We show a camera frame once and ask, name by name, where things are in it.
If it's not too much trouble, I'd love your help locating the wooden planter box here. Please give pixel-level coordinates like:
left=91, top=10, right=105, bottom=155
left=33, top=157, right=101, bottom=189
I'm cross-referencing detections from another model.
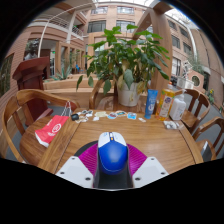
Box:
left=43, top=74, right=101, bottom=108

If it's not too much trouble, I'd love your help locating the white pump bottle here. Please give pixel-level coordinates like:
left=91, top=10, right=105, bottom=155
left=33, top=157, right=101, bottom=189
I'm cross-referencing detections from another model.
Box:
left=169, top=93, right=187, bottom=121

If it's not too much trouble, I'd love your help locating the black notebook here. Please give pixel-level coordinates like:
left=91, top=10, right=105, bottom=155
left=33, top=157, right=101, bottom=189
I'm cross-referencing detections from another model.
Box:
left=200, top=146, right=214, bottom=162

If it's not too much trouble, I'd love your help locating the blue and white computer mouse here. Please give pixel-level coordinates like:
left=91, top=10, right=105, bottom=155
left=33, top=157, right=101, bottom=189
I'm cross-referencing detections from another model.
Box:
left=96, top=131, right=130, bottom=177

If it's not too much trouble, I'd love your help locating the blue printed card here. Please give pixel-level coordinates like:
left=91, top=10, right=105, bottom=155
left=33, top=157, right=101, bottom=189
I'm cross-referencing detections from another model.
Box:
left=126, top=112, right=138, bottom=121

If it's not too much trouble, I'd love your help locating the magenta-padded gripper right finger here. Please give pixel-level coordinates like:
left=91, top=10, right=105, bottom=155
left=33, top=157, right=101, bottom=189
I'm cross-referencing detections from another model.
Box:
left=127, top=143, right=169, bottom=188

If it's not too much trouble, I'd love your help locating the clear plastic packet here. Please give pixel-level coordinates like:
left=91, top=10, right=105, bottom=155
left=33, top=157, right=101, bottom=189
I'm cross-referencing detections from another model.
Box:
left=163, top=120, right=181, bottom=130

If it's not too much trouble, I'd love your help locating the red paper bag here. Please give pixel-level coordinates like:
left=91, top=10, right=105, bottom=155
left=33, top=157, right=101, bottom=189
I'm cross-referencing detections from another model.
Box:
left=34, top=101, right=73, bottom=148

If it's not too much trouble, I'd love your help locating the dark red wooden lectern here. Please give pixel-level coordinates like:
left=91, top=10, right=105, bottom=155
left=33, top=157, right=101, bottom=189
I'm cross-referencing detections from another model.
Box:
left=12, top=55, right=54, bottom=126

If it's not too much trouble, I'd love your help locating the pale printed card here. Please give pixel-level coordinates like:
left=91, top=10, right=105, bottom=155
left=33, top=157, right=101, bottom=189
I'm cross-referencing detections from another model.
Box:
left=94, top=110, right=108, bottom=118

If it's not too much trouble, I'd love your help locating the yellow dish soap bottle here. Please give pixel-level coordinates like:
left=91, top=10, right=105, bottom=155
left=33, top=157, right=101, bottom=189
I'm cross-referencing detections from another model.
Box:
left=155, top=88, right=176, bottom=122

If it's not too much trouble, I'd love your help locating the wooden armchair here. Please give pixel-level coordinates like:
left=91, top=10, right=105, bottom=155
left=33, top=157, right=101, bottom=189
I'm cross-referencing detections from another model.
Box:
left=0, top=88, right=81, bottom=167
left=192, top=116, right=224, bottom=163
left=88, top=78, right=148, bottom=113
left=174, top=88, right=212, bottom=134

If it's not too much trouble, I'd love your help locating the wooden pergola post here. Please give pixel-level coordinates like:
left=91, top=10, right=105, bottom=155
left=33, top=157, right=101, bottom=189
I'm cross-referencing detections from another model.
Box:
left=133, top=1, right=174, bottom=98

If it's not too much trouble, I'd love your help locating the blue squeeze tube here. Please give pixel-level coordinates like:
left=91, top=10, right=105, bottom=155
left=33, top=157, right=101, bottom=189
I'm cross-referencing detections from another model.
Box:
left=144, top=88, right=159, bottom=120

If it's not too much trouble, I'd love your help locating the spiky agave plant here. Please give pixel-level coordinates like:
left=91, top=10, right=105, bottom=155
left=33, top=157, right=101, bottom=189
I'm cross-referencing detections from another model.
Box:
left=53, top=63, right=73, bottom=81

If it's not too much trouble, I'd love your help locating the dark bust statue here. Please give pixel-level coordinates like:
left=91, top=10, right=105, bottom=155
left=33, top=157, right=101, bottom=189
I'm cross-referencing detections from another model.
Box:
left=23, top=41, right=39, bottom=61

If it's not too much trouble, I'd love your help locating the green plant in white pot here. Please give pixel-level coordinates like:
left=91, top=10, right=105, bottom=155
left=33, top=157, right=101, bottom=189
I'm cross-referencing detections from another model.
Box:
left=75, top=23, right=171, bottom=108

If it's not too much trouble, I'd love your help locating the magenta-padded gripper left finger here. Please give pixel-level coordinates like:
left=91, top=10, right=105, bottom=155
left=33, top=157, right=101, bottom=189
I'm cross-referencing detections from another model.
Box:
left=55, top=141, right=100, bottom=188

